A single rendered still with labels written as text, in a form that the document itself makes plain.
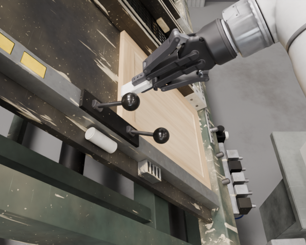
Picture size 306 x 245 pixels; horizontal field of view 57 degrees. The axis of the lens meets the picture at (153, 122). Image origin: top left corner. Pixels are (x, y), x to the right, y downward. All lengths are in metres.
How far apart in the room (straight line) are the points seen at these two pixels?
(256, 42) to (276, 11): 0.05
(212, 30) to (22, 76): 0.35
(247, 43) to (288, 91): 2.53
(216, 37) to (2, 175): 0.38
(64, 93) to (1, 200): 0.26
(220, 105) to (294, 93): 0.74
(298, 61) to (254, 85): 2.50
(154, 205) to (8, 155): 0.46
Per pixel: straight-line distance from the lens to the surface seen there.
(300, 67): 0.44
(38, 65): 0.59
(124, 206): 0.77
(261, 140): 2.53
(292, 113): 2.82
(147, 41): 1.09
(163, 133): 0.62
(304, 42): 0.44
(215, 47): 0.50
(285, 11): 0.47
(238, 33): 0.48
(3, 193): 0.43
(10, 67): 0.57
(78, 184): 0.67
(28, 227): 0.49
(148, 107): 0.94
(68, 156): 1.49
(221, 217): 1.14
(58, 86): 0.60
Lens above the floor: 1.95
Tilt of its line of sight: 52 degrees down
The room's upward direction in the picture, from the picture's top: straight up
